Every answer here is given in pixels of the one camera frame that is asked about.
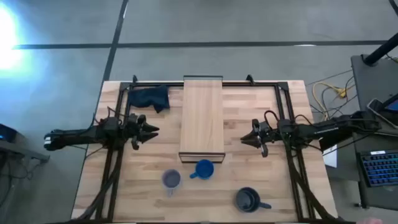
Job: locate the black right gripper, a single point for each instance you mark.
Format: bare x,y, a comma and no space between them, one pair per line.
265,132

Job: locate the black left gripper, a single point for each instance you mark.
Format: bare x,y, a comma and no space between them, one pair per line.
133,127

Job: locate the light blue plastic mug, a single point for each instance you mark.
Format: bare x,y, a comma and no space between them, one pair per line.
171,179

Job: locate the bright blue plastic mug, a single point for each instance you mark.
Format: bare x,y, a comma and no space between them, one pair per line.
204,169

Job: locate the navy ceramic mug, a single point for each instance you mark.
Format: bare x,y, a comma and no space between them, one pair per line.
247,199

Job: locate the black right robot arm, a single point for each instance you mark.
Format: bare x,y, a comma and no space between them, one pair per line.
326,129

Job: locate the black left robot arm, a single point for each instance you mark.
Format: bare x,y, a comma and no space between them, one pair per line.
77,137

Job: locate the dark blue cloth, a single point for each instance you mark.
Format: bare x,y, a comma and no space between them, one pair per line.
147,97

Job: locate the black table clamp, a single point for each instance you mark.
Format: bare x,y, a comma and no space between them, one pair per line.
134,79
250,79

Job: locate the white paper sheet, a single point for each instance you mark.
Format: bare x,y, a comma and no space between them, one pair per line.
331,158

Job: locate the smartphone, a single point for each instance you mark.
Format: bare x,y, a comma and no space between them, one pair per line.
377,109

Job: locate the backlit blue keyboard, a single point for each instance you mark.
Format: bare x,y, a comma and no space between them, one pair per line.
381,168

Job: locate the dark side desk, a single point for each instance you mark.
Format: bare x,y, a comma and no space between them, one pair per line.
18,147

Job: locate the grey keyboard desk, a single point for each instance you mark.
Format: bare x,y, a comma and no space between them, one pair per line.
373,196

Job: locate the grey desk top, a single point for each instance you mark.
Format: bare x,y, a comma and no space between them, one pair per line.
373,81

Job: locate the tablet with blue screen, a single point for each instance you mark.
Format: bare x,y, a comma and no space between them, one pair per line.
392,105

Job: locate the black pole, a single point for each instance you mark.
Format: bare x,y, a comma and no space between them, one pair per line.
381,51

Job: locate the black aluminium table frame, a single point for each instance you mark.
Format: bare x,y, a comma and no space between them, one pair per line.
280,99

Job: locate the wooden shelf with metal frame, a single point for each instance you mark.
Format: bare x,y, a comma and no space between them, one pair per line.
202,118

